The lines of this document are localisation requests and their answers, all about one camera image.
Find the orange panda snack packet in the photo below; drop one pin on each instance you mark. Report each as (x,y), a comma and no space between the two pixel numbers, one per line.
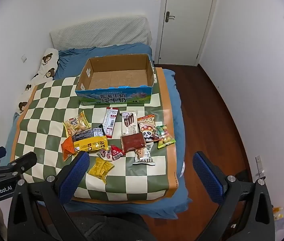
(148,128)

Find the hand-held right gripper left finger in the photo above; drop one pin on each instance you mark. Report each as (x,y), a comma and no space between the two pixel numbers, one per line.
(78,170)

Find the small white red packet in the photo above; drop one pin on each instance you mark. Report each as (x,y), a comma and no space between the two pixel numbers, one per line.
(104,155)

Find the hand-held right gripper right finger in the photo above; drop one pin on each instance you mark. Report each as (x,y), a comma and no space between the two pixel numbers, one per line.
(207,178)

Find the colourful candy ball bag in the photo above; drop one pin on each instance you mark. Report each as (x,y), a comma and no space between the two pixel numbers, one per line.
(165,136)

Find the white chocolate stick packet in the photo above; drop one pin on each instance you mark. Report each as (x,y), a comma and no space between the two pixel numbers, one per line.
(129,125)

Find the yellow snack packet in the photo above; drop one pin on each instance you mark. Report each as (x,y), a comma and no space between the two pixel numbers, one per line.
(91,144)

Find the bear print pillow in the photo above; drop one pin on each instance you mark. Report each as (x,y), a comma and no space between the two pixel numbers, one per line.
(48,62)

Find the long red white packet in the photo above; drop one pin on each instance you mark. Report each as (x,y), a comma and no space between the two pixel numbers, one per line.
(110,121)

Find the white door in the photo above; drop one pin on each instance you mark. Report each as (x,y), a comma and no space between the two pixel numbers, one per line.
(182,42)

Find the white wall bracket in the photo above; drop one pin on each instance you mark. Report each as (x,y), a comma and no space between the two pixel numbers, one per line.
(259,167)

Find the white grey snack packet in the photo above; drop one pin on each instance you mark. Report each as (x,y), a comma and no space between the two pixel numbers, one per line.
(145,155)

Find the clear biscuit bag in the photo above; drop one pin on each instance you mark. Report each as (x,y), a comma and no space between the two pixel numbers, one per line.
(76,124)

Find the white padded headboard cushion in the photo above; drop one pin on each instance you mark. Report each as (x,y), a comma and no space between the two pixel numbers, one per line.
(101,34)

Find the yellow floor clutter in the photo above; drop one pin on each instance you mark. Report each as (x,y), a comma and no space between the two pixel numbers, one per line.
(279,212)

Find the crinkled gold packet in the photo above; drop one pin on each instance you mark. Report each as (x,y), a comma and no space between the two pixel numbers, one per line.
(101,169)

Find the green checkered mat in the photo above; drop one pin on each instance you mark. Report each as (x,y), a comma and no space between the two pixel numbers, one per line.
(44,120)

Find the blue bed sheet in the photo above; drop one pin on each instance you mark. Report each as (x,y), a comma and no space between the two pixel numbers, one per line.
(174,100)

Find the dark red packet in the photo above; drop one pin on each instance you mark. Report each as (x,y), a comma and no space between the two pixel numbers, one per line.
(133,142)

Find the white wall socket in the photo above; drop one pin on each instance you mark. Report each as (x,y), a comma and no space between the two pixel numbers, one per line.
(24,58)

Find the printed cardboard box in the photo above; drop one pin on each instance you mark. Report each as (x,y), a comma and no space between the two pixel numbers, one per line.
(111,98)

